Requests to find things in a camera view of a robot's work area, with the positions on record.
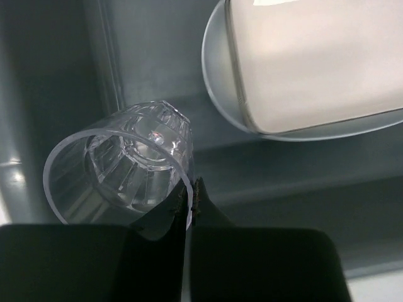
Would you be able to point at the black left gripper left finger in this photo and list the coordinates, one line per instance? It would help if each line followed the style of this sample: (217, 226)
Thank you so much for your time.
(139, 262)

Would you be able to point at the large oval white plate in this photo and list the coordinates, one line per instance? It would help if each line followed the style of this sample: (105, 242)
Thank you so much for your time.
(219, 81)

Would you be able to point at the clear glass cup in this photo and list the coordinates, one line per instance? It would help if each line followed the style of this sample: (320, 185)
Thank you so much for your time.
(119, 169)

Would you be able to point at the rectangular white plate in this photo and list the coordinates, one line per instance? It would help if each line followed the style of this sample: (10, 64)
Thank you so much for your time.
(299, 64)

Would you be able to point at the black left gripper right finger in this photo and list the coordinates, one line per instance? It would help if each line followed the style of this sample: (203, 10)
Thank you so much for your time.
(232, 263)

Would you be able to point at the grey plastic bin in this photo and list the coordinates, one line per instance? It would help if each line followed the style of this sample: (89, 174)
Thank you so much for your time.
(68, 64)

